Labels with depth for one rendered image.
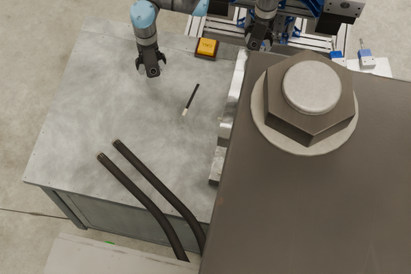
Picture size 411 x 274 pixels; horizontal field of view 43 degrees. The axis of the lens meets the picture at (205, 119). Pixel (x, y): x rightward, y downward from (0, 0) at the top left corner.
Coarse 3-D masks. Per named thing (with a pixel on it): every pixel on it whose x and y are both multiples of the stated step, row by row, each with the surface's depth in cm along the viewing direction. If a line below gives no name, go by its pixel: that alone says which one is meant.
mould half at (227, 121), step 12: (240, 60) 187; (240, 72) 186; (240, 84) 184; (228, 96) 182; (228, 108) 178; (228, 120) 173; (228, 132) 171; (216, 156) 175; (216, 168) 173; (216, 180) 172
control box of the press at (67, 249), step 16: (64, 240) 102; (80, 240) 103; (96, 240) 103; (48, 256) 101; (64, 256) 101; (80, 256) 101; (96, 256) 101; (112, 256) 101; (128, 256) 101; (144, 256) 102; (160, 256) 102; (48, 272) 100; (64, 272) 100; (80, 272) 100; (96, 272) 100; (112, 272) 100; (128, 272) 100; (144, 272) 100; (160, 272) 100; (176, 272) 100; (192, 272) 100
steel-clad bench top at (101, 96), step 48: (96, 48) 199; (192, 48) 200; (240, 48) 200; (96, 96) 191; (144, 96) 191; (48, 144) 183; (96, 144) 183; (144, 144) 183; (192, 144) 183; (96, 192) 176; (144, 192) 176; (192, 192) 176
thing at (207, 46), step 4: (200, 40) 197; (204, 40) 197; (208, 40) 197; (212, 40) 197; (216, 40) 197; (200, 44) 196; (204, 44) 196; (208, 44) 196; (212, 44) 196; (200, 48) 196; (204, 48) 196; (208, 48) 196; (212, 48) 196; (200, 52) 196; (204, 52) 195; (208, 52) 195; (212, 52) 195
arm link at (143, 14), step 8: (144, 0) 160; (136, 8) 159; (144, 8) 159; (152, 8) 159; (136, 16) 158; (144, 16) 158; (152, 16) 159; (136, 24) 161; (144, 24) 160; (152, 24) 162; (136, 32) 165; (144, 32) 164; (152, 32) 166
